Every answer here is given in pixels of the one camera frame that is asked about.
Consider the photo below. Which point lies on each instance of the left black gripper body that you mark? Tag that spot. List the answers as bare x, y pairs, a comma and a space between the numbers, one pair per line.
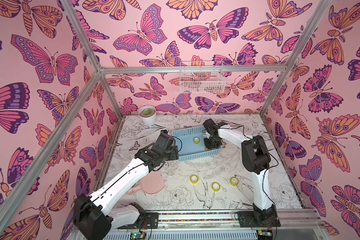
172, 154

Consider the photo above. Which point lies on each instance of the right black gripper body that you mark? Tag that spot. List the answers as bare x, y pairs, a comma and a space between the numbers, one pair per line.
213, 142

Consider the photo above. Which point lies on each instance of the yellow tape roll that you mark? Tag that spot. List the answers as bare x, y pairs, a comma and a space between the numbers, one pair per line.
234, 181
216, 187
196, 140
194, 179

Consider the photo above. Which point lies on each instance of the light blue plastic storage basket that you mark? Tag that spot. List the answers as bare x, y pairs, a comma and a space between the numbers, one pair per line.
187, 149

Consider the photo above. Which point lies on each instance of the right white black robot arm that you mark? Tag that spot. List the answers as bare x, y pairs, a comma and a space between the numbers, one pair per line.
255, 157

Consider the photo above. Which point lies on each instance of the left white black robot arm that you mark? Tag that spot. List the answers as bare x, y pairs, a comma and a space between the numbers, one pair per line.
92, 214

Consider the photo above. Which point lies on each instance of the pink hand mirror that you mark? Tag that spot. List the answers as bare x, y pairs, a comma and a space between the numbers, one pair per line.
151, 184

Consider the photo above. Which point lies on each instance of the white pot with succulent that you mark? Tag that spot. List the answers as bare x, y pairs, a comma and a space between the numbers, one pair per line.
148, 115

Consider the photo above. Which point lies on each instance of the white wire wall basket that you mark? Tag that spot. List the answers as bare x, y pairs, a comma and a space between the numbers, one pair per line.
202, 79

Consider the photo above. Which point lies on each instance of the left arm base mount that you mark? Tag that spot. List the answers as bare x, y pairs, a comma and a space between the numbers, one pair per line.
135, 217

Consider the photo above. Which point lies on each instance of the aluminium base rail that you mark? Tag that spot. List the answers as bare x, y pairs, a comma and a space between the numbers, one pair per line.
296, 224

